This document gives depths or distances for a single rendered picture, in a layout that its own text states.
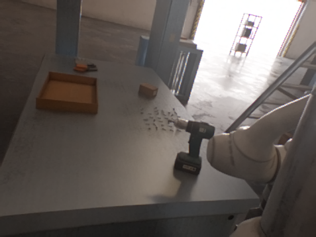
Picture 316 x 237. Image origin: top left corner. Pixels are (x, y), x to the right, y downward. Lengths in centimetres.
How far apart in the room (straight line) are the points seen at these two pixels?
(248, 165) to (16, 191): 70
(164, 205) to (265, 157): 44
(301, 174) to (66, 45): 241
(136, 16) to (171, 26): 787
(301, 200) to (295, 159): 5
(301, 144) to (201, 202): 67
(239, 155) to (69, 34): 219
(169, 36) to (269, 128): 218
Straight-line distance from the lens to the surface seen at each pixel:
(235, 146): 63
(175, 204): 96
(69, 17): 256
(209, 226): 119
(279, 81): 249
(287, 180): 40
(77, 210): 87
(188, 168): 109
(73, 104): 138
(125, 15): 1045
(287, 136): 337
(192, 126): 100
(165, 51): 270
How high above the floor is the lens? 129
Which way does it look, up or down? 25 degrees down
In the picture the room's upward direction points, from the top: 14 degrees clockwise
